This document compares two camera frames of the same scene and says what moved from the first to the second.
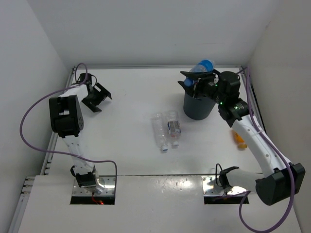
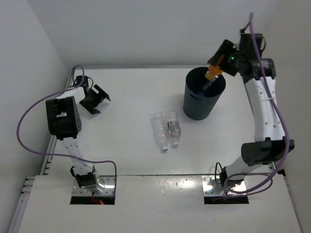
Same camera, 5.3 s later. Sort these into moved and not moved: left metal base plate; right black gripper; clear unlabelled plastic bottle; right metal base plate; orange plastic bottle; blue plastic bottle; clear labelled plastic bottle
Moved: right black gripper; blue plastic bottle; orange plastic bottle
Not moved: right metal base plate; clear labelled plastic bottle; clear unlabelled plastic bottle; left metal base plate
